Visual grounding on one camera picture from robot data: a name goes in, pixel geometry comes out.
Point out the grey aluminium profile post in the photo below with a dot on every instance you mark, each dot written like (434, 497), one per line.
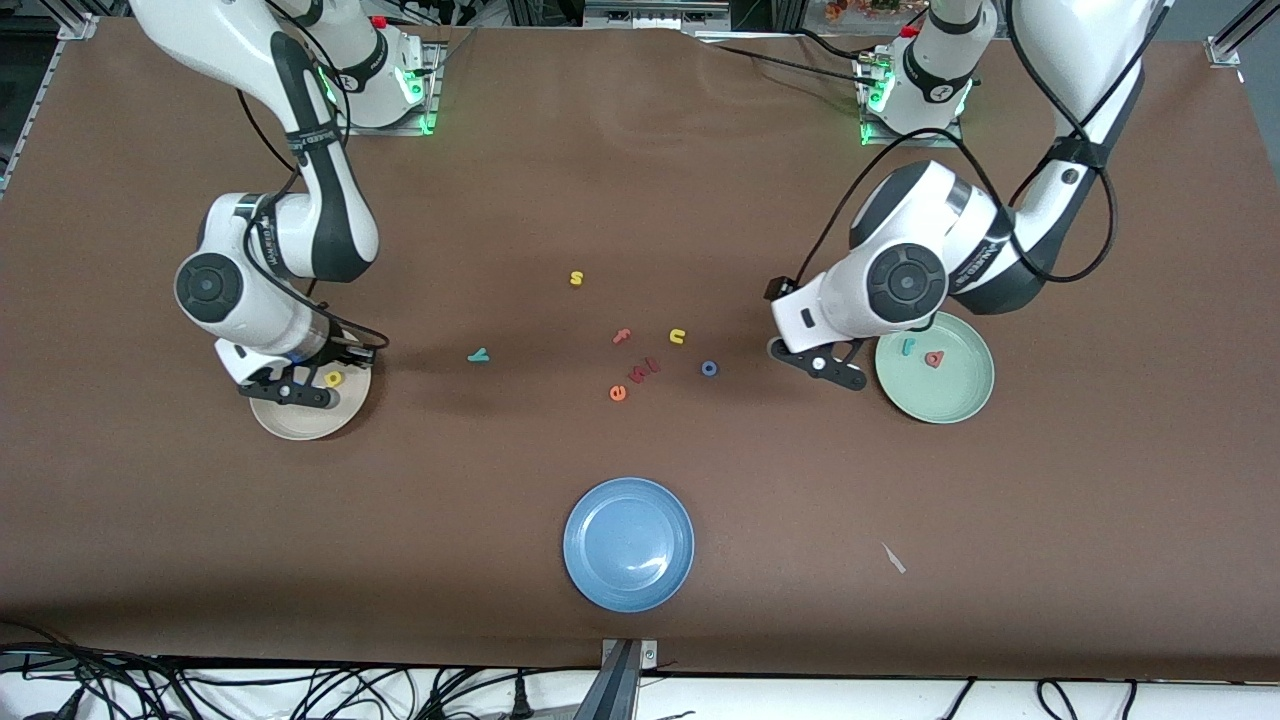
(615, 690)

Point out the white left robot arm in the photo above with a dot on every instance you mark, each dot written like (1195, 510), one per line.
(1080, 40)

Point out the black power plug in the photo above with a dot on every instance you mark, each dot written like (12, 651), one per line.
(520, 700)

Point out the blue round plate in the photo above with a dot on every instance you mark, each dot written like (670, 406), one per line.
(628, 545)

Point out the grey metal equipment frame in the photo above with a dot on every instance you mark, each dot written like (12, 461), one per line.
(655, 12)

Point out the pale green round plate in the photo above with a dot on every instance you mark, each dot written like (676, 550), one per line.
(945, 395)

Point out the metal corner bracket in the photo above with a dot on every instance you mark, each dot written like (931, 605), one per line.
(648, 655)

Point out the aluminium table edge rail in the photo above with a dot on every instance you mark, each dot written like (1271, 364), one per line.
(75, 27)

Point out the beige round plate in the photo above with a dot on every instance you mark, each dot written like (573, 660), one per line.
(310, 422)

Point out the orange dried flowers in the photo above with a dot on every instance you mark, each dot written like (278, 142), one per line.
(860, 8)

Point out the white paper scrap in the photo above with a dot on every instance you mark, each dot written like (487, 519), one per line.
(893, 558)

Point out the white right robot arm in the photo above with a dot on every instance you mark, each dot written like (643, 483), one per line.
(230, 40)

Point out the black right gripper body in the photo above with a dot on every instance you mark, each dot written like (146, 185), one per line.
(343, 356)

